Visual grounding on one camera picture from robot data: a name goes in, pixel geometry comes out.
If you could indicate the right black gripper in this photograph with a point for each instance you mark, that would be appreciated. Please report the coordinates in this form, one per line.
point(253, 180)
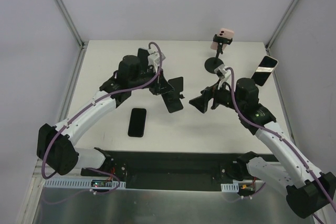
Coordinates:
point(213, 98)

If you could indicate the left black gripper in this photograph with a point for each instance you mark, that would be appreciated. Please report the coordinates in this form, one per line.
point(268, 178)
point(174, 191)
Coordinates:
point(163, 87)

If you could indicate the black folding phone stand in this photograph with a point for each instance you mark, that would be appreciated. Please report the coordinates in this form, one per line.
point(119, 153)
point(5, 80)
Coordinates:
point(172, 99)

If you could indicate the blue-edged black phone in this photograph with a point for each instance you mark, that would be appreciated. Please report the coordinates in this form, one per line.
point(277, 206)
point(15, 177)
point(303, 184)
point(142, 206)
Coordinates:
point(143, 56)

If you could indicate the cream-edged black phone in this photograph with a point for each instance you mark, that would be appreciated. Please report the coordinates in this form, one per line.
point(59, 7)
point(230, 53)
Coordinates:
point(264, 70)

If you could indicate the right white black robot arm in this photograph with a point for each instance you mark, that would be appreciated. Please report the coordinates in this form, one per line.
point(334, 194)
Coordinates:
point(305, 187)

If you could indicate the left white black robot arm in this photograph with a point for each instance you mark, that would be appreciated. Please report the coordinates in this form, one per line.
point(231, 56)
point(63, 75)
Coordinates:
point(57, 144)

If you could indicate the black clamp tripod stand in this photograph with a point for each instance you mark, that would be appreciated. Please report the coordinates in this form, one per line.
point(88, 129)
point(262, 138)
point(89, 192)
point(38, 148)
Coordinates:
point(213, 62)

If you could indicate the pink phone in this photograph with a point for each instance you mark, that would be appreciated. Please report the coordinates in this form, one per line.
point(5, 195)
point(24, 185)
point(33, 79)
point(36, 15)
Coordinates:
point(225, 35)

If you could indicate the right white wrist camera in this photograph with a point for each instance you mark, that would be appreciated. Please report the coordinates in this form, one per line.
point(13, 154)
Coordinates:
point(223, 75)

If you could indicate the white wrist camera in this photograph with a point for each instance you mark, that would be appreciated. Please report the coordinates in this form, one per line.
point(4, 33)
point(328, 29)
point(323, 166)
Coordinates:
point(223, 75)
point(153, 58)

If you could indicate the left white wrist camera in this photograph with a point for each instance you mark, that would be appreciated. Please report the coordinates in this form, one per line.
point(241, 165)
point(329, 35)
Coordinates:
point(153, 58)

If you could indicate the right aluminium frame post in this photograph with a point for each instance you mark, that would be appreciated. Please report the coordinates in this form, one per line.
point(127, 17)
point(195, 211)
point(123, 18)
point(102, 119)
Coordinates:
point(284, 19)

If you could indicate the aluminium frame post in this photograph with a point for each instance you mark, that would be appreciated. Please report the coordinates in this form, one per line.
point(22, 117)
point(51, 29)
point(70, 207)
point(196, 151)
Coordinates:
point(284, 19)
point(70, 23)

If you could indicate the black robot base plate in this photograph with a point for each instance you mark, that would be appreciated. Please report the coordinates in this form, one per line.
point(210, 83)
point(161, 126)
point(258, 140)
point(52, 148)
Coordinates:
point(173, 171)

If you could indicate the left aluminium frame post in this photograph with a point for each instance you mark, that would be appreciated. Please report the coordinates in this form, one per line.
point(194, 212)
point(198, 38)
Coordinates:
point(70, 23)

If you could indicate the right white cable duct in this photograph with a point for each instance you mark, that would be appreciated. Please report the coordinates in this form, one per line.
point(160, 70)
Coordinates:
point(230, 188)

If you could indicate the white cable duct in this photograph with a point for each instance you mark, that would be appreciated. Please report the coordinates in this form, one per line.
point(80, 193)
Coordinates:
point(230, 188)
point(71, 183)

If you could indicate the left white cable duct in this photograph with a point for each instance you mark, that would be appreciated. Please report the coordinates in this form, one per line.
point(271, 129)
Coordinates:
point(71, 183)

